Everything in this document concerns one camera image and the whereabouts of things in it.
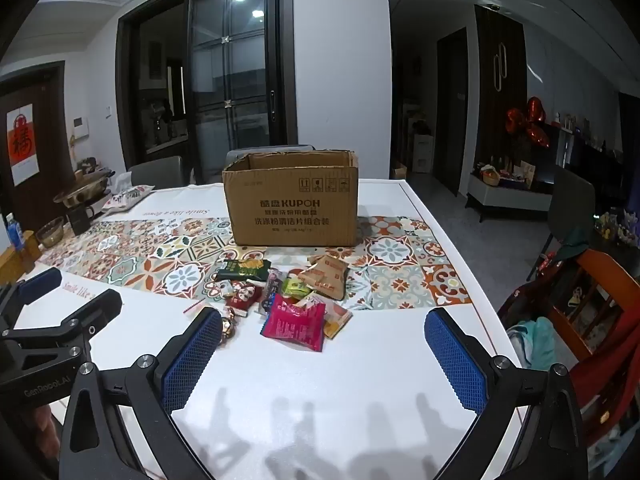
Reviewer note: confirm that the red snack packet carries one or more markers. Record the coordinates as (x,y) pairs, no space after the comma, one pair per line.
(242,299)

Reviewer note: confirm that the narrow grey upholstered chair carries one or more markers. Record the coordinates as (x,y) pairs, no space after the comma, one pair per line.
(155,172)

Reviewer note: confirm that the floral tissue pack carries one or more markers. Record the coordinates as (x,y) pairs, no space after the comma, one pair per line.
(127,197)

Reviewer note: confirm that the brass hot pot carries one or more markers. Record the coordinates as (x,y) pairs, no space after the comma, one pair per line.
(82,187)

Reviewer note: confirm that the wide grey upholstered chair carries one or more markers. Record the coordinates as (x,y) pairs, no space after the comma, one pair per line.
(270,149)

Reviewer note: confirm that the yellow basket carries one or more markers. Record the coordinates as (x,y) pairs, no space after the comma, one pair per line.
(490,176)

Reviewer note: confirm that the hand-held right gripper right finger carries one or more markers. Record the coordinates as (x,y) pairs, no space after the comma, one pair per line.
(455,365)

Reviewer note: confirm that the metal loop wall decoration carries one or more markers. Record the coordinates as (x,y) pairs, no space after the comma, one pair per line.
(502,67)

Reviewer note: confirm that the orange wooden chair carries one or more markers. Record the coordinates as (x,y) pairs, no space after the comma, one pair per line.
(605,270)

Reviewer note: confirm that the dark green cloth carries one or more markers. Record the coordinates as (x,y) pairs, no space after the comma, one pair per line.
(572,247)

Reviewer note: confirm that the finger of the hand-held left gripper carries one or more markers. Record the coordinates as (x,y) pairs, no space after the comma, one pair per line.
(100,307)
(42,282)

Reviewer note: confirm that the dark wooden door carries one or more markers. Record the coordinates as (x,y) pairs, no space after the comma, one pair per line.
(450,110)

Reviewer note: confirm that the gold foil candy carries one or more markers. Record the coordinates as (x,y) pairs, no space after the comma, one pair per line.
(227,327)

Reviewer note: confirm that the green snack packet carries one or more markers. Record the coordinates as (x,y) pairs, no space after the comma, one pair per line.
(242,270)

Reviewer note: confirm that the pink striped stick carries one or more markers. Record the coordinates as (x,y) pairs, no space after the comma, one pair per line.
(194,306)

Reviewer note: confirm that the dark-framed glass sliding door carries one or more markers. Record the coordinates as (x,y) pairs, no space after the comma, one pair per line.
(235,70)

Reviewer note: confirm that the yellow-green snack packet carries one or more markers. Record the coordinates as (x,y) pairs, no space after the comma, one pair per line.
(295,287)

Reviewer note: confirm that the white cardboard box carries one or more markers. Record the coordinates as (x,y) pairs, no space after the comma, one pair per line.
(422,152)

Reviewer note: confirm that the red and white wall calendar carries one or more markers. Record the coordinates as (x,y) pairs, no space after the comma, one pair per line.
(21,145)

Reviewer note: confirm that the white low cabinet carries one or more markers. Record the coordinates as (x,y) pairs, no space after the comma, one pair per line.
(510,197)

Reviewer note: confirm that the red heart balloons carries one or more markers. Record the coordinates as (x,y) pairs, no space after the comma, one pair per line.
(532,120)

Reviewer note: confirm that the dark purple snack packet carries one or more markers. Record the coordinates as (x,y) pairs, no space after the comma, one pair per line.
(273,285)

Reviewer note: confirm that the black mug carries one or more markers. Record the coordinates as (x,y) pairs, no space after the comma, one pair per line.
(79,220)

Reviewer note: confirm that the person's left hand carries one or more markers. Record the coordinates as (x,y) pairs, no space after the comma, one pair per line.
(42,419)

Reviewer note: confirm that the small white wrapped candy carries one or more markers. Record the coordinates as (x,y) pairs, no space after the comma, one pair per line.
(223,287)

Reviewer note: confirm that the brown cardboard box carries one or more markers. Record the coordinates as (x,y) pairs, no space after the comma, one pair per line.
(290,205)

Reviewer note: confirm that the light wooden box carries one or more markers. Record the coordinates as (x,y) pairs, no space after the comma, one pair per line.
(15,262)

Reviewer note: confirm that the orange-yellow snack packet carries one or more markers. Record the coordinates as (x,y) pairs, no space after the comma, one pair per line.
(339,321)

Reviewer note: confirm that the pink snack packet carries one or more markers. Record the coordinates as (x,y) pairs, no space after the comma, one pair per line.
(295,322)

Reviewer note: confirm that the blue-label water bottle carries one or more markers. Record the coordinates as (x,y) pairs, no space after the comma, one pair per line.
(15,235)

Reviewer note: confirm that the dark grey dining chair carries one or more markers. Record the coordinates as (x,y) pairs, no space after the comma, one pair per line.
(570,200)

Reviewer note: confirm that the teal cloth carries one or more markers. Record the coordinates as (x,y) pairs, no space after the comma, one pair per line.
(540,340)

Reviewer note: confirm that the patterned tile-print table runner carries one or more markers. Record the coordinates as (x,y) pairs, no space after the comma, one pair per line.
(150,255)

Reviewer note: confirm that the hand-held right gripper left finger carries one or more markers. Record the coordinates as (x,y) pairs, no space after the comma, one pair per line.
(192,355)

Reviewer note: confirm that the white wall intercom panel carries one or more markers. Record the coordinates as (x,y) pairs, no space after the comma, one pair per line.
(80,127)

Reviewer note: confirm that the red garment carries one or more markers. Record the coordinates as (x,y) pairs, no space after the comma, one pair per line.
(605,375)

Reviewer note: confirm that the small brown floor box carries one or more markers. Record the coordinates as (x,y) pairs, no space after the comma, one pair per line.
(400,170)

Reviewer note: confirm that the glass bowl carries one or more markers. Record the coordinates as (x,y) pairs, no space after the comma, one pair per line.
(50,232)

